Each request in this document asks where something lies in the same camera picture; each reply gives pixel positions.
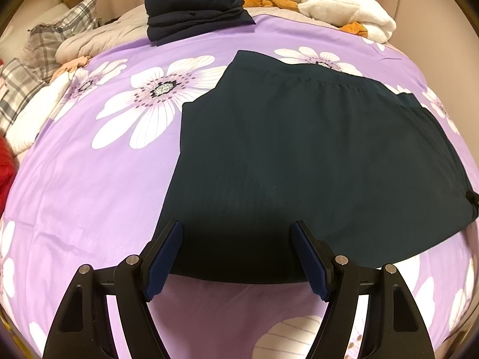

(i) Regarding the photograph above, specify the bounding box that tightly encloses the peach fuzzy cloth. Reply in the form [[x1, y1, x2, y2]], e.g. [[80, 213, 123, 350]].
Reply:
[[50, 55, 91, 82]]

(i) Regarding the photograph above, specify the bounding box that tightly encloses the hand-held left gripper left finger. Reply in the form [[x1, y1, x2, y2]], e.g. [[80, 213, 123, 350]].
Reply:
[[42, 220, 185, 359]]

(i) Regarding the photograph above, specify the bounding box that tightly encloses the purple floral bedsheet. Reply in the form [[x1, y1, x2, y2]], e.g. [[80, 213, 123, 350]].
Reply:
[[0, 13, 479, 359]]

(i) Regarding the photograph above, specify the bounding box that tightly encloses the grey plaid cloth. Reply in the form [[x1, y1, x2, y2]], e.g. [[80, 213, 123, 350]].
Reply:
[[0, 58, 50, 140]]

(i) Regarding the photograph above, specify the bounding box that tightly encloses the white folded cloth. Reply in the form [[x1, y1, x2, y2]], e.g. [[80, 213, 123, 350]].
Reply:
[[4, 77, 72, 155]]

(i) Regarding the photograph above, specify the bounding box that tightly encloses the navy zip jacket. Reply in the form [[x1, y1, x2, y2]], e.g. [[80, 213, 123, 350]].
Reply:
[[153, 49, 479, 285]]

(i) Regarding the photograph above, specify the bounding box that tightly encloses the red down jacket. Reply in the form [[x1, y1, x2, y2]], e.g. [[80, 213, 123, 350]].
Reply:
[[0, 135, 16, 196]]

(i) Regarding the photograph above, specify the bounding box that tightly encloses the grey plaid pillow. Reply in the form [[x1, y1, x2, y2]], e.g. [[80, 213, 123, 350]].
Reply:
[[22, 0, 101, 67]]

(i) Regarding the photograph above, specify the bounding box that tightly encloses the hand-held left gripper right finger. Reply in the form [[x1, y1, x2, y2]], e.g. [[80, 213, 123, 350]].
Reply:
[[292, 220, 436, 359]]

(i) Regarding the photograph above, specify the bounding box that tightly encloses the stack of folded navy clothes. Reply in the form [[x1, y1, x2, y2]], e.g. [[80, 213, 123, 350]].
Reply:
[[145, 0, 256, 47]]

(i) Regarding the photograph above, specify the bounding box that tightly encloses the white plush goose toy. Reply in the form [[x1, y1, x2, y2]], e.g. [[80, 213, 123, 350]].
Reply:
[[241, 0, 397, 42]]

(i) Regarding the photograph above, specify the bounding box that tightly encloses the white pillow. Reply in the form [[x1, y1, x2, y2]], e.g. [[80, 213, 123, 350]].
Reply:
[[0, 2, 72, 61]]

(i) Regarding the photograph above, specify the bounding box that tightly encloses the grey quilt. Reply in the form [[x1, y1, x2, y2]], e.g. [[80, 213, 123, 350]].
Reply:
[[56, 4, 337, 69]]

